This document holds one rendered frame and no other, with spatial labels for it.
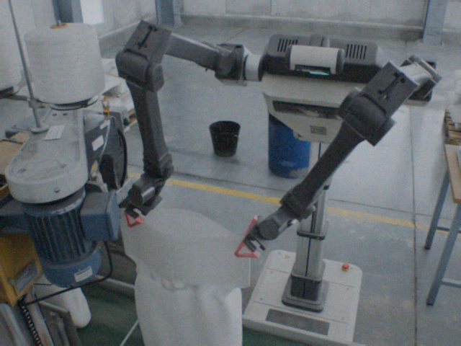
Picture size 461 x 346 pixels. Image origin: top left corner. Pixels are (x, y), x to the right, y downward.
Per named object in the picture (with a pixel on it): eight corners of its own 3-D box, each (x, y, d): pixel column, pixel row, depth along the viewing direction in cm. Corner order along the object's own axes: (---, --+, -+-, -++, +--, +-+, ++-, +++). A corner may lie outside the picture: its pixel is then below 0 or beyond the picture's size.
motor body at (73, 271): (114, 260, 115) (97, 183, 102) (81, 299, 103) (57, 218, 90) (69, 248, 119) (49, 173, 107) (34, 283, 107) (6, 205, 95)
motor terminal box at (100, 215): (124, 224, 111) (117, 188, 105) (119, 250, 102) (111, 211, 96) (93, 227, 110) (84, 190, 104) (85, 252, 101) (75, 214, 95)
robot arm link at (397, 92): (425, 88, 75) (383, 53, 77) (376, 141, 82) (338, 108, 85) (444, 76, 112) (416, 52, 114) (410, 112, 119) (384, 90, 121)
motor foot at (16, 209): (56, 219, 107) (48, 191, 102) (24, 247, 97) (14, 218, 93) (28, 213, 109) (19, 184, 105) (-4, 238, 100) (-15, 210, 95)
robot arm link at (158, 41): (166, 24, 89) (130, 10, 92) (145, 83, 93) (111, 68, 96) (238, 52, 131) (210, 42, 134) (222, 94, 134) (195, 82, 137)
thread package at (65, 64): (119, 88, 105) (110, 18, 97) (78, 112, 92) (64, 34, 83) (67, 83, 110) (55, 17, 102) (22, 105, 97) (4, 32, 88)
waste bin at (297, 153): (322, 158, 390) (328, 90, 357) (312, 186, 349) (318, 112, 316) (271, 150, 405) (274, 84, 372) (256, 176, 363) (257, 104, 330)
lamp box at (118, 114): (130, 130, 150) (127, 107, 146) (123, 136, 147) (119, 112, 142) (112, 128, 153) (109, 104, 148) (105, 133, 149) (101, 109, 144)
